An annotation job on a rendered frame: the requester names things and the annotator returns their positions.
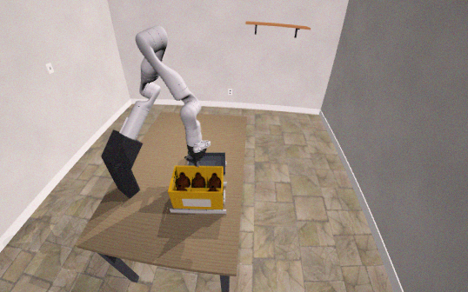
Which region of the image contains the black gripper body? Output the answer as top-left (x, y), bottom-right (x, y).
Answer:
top-left (187, 145), bottom-right (194, 158)

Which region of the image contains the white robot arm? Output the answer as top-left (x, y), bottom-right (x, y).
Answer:
top-left (119, 26), bottom-right (211, 153)

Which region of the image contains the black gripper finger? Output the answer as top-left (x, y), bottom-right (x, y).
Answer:
top-left (184, 153), bottom-right (198, 167)
top-left (197, 149), bottom-right (206, 167)

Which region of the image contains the yellow bottle crate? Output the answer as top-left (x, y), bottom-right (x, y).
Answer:
top-left (170, 166), bottom-right (224, 209)

